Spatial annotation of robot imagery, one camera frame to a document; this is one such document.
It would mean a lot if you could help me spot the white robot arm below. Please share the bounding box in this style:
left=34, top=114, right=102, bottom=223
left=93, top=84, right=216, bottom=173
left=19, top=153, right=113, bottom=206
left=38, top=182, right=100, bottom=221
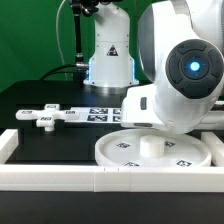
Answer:
left=84, top=0, right=224, bottom=134

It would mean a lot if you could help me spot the white marker sheet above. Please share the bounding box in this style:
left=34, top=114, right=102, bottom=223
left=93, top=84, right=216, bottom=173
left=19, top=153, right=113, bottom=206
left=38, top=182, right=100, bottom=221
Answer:
left=72, top=107, right=121, bottom=124

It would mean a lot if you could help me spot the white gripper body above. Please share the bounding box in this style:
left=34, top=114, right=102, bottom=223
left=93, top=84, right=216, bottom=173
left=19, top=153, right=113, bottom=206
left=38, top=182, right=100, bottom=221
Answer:
left=121, top=84, right=167, bottom=130

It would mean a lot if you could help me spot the black cable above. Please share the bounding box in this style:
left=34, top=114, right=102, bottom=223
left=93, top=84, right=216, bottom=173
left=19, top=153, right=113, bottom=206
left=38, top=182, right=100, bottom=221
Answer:
left=39, top=64, right=89, bottom=81

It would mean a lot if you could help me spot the white round table top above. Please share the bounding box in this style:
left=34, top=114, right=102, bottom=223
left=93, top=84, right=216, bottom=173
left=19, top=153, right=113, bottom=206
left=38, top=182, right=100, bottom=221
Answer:
left=95, top=129, right=212, bottom=168

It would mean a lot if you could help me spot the white U-shaped frame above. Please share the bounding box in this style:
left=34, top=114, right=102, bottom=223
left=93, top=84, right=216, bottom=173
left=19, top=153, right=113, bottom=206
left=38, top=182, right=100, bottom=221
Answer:
left=0, top=129, right=224, bottom=192

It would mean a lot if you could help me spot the grey cable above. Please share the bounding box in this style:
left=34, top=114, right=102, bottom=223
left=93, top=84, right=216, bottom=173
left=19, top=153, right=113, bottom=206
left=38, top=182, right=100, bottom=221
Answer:
left=55, top=0, right=69, bottom=81

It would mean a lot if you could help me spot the white cross-shaped table base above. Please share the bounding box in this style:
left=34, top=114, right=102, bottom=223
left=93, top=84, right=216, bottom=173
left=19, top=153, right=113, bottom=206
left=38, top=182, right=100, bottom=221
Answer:
left=15, top=104, right=80, bottom=132

